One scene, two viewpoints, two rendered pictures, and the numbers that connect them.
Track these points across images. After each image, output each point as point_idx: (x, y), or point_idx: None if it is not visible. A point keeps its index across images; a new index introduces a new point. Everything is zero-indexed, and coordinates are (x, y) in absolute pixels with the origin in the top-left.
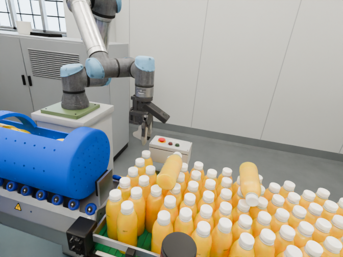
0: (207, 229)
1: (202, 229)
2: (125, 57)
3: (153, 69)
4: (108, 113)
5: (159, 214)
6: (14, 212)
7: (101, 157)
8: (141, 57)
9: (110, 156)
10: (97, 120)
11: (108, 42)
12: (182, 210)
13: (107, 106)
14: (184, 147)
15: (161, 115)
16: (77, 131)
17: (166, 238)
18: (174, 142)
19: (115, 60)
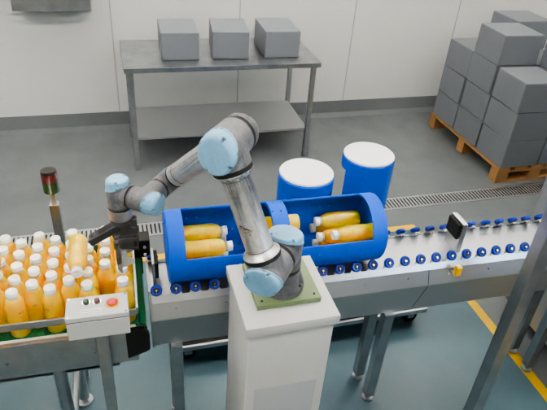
0: (35, 233)
1: (40, 232)
2: (154, 191)
3: (105, 189)
4: (241, 322)
5: (75, 229)
6: None
7: (167, 258)
8: (118, 173)
9: (242, 390)
10: (233, 296)
11: (233, 215)
12: (57, 237)
13: (251, 320)
14: (74, 304)
15: (95, 230)
16: (176, 214)
17: (54, 170)
18: (92, 308)
19: (153, 178)
